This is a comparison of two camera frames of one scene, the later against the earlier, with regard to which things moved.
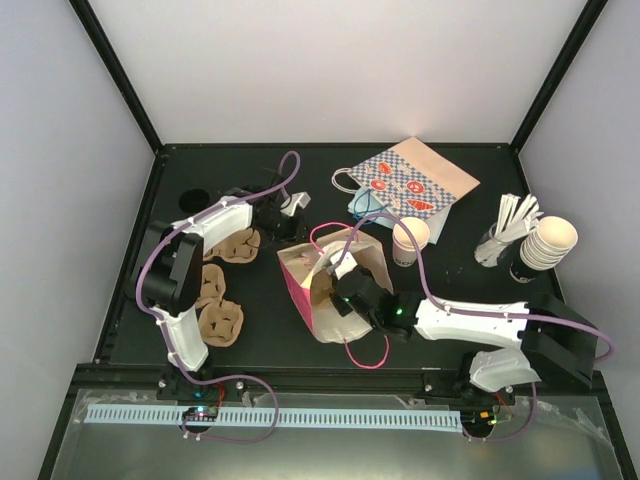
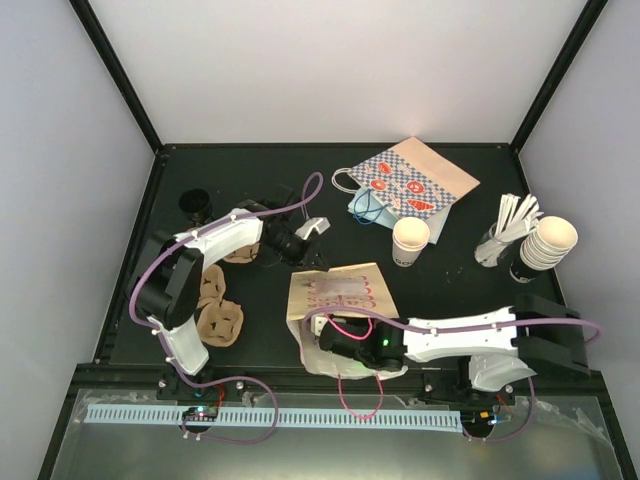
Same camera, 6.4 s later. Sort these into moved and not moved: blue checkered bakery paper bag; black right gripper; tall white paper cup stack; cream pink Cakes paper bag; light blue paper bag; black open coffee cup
Moved: black right gripper; cream pink Cakes paper bag
Not moved: black open coffee cup; blue checkered bakery paper bag; tall white paper cup stack; light blue paper bag
